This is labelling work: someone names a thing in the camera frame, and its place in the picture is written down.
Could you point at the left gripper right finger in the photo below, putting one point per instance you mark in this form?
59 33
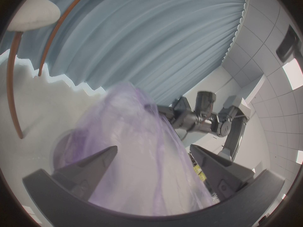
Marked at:
220 176

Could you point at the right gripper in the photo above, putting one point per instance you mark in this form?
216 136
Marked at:
184 117

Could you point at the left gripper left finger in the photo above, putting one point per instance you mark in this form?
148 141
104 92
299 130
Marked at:
90 171

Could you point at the purple plastic bag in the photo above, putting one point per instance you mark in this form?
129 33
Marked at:
142 162

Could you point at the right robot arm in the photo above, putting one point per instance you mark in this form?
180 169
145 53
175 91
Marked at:
236 126

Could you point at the pale blue curtain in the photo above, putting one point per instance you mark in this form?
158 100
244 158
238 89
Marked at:
153 44

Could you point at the white cushioned wooden chair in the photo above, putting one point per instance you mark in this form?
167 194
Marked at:
33 15

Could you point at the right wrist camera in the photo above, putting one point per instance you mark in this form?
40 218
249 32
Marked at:
206 102

